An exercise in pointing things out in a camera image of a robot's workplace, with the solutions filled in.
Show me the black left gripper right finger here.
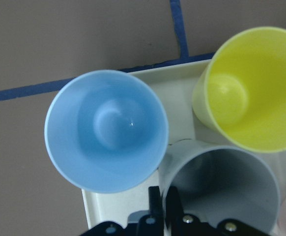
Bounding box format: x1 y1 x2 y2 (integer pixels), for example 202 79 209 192
165 187 267 236

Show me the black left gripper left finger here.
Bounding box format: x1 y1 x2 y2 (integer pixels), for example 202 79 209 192
82 186 164 236

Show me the grey plastic cup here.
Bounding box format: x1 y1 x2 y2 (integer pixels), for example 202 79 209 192
158 140 280 233

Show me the blue plastic cup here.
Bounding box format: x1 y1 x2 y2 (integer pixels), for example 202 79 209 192
44 70 169 193

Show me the yellow plastic cup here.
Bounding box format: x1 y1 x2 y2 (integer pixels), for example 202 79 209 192
192 27 286 153

